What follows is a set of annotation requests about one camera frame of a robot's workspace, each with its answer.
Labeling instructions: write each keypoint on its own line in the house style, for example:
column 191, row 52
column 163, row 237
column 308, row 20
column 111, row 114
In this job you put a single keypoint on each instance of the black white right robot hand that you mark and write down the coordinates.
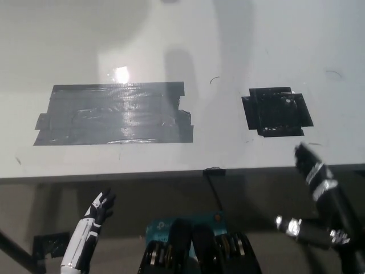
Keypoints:
column 312, row 168

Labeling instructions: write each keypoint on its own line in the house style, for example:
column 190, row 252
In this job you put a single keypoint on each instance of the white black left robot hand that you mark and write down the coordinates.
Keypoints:
column 85, row 231

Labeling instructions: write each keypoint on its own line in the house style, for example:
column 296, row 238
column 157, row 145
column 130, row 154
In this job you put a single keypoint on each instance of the black tape square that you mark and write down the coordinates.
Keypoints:
column 273, row 114

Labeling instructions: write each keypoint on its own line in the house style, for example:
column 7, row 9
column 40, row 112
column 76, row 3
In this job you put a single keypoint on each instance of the black table leg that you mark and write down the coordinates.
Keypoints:
column 20, row 252

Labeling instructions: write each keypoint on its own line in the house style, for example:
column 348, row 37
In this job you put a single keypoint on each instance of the teal router box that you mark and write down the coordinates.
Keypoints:
column 159, row 227

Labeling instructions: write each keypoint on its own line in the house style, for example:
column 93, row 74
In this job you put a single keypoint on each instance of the small black edge clip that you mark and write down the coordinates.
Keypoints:
column 214, row 171

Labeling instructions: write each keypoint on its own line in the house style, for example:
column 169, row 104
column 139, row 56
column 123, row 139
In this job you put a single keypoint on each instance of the grey duct tape patch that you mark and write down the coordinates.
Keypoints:
column 114, row 117

